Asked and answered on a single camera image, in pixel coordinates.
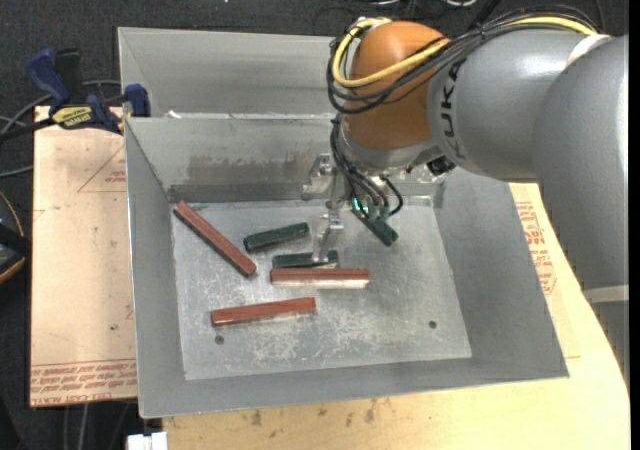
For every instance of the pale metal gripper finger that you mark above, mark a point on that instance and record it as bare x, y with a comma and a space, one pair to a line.
320, 238
334, 233

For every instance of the dark green flat block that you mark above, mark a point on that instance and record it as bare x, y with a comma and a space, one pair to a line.
276, 236
382, 232
295, 260

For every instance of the red-brown flat block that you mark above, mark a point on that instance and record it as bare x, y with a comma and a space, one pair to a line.
262, 311
320, 277
215, 238

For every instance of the grey metal bin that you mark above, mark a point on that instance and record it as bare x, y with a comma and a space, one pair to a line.
320, 338

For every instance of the brown cardboard board, red print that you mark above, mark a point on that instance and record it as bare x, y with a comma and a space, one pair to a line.
80, 263

